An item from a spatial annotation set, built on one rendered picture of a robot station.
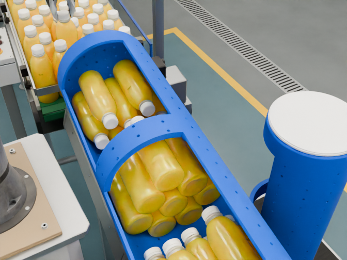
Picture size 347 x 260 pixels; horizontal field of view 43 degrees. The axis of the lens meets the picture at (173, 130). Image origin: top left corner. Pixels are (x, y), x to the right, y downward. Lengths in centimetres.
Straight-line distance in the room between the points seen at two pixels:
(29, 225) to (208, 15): 322
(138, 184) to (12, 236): 28
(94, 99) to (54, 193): 34
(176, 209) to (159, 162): 15
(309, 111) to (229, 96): 171
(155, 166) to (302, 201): 59
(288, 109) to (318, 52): 229
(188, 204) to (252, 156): 161
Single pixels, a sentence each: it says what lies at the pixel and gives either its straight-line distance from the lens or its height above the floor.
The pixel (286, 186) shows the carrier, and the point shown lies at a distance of 137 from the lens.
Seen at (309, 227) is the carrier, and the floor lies 70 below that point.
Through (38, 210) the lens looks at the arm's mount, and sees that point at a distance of 95.
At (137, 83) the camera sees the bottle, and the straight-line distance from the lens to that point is 123.
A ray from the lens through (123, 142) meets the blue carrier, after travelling 98.
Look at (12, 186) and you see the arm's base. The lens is 93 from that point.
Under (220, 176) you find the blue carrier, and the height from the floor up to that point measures 121.
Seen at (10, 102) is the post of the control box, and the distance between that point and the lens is 170.
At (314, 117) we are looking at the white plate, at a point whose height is 104.
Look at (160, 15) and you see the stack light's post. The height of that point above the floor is 99.
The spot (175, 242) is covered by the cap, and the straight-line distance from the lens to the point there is 92.
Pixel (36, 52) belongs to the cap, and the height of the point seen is 110.
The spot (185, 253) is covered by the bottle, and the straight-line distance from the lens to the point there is 89.
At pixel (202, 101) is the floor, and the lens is 298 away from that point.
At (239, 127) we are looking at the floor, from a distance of 282.
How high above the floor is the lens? 190
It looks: 43 degrees down
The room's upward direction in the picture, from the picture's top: 1 degrees clockwise
